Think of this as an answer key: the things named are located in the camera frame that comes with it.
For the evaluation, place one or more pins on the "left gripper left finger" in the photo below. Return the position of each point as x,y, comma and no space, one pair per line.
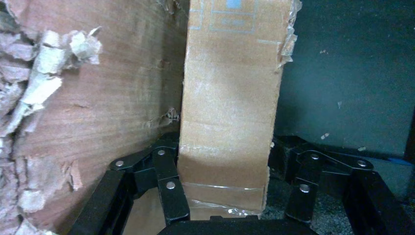
172,198

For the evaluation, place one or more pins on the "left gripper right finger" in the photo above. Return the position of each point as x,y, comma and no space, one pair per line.
301,201

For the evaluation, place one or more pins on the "small brown cardboard box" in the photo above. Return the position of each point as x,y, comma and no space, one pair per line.
227,97

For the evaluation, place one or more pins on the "large open cardboard carton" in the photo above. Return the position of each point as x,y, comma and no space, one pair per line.
113,97

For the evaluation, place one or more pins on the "black foam padding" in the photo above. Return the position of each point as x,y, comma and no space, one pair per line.
329,211

